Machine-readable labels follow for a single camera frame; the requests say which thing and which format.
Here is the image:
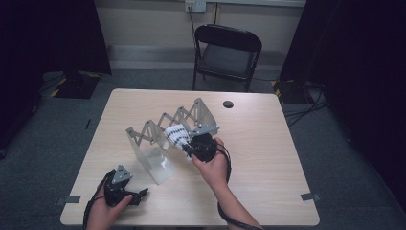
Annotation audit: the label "person's right hand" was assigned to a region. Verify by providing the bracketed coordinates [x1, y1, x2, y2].
[191, 137, 230, 193]

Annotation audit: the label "grey tape strip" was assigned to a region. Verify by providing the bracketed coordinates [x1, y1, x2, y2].
[55, 195, 81, 206]
[300, 192, 322, 202]

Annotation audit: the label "white cloth with black print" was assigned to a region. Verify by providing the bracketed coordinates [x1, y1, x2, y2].
[163, 124, 194, 161]

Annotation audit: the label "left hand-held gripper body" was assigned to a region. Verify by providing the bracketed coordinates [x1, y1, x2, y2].
[103, 164, 133, 208]

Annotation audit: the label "right hand-held gripper cable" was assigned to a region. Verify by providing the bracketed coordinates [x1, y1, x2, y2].
[215, 143, 264, 230]

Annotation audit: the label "hand-held gripper cable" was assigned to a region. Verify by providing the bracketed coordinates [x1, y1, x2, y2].
[215, 143, 264, 230]
[82, 171, 116, 230]

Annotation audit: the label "black folding chair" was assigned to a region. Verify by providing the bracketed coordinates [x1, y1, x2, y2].
[192, 23, 263, 94]

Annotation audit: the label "black stand base yellow stripes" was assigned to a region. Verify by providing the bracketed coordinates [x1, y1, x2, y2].
[271, 78, 307, 104]
[50, 70, 102, 100]

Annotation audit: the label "black cable from wall socket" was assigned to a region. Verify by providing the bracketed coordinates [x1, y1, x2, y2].
[188, 5, 199, 65]

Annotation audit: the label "black curtain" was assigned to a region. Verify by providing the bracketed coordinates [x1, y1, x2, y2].
[280, 0, 406, 202]
[0, 0, 112, 151]

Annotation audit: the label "white wall socket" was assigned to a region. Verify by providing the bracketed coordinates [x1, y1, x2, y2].
[184, 0, 208, 14]

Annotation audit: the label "left hand-held gripper cable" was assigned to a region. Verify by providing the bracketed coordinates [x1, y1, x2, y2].
[82, 171, 116, 230]

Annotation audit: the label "person's left hand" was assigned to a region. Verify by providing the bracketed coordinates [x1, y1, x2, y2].
[85, 187, 134, 230]

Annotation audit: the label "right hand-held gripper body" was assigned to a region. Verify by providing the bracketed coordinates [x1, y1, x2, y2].
[188, 124, 220, 163]

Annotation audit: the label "black floor cables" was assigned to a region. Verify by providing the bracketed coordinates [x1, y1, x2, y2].
[282, 80, 329, 128]

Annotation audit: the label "white expandable metal book rack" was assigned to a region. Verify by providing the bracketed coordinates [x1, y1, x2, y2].
[124, 97, 220, 186]

